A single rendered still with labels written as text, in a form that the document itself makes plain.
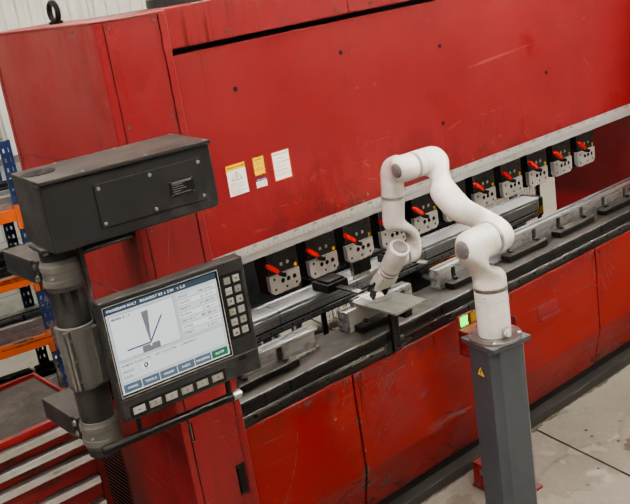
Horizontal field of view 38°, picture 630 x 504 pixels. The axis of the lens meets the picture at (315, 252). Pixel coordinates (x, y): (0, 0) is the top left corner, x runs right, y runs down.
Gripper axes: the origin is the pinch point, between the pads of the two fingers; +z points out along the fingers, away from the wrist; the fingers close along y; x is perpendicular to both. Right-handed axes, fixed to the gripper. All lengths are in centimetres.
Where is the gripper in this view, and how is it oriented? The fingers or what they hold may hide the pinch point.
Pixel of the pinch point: (378, 292)
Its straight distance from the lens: 383.6
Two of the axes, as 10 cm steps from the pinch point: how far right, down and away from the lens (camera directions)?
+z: -2.1, 6.0, 7.7
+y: -8.5, 2.8, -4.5
